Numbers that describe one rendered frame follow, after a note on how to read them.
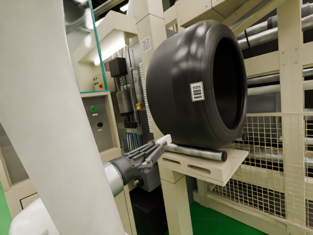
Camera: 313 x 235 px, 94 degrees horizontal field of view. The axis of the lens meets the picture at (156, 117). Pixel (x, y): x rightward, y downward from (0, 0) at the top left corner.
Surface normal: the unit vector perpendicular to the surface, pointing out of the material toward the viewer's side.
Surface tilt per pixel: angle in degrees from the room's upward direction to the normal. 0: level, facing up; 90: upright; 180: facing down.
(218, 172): 90
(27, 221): 38
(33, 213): 32
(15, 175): 90
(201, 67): 78
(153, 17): 90
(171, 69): 73
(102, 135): 90
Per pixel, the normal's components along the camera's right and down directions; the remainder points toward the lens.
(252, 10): -0.70, 0.20
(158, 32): 0.70, -0.01
